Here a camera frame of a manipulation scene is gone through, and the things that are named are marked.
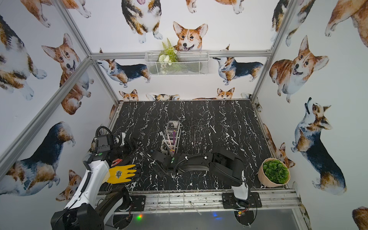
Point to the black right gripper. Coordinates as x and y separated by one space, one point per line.
162 173

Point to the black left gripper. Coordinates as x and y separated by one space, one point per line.
131 148

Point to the white toothbrush holder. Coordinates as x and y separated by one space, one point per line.
171 126

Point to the grey toothbrush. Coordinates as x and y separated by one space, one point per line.
165 142

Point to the purple toothbrush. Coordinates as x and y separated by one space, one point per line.
174 137

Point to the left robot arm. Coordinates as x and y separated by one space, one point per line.
81 213

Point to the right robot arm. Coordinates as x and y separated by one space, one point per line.
227 166

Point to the yellow work glove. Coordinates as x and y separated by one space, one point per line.
123 174

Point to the potted green plant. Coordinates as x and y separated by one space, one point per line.
273 173

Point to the green fern plant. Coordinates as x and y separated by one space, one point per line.
168 59

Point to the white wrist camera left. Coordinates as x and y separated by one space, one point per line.
120 138

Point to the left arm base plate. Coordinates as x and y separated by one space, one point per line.
136 204

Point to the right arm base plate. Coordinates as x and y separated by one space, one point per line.
229 201

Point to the white wire basket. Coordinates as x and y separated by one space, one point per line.
191 63

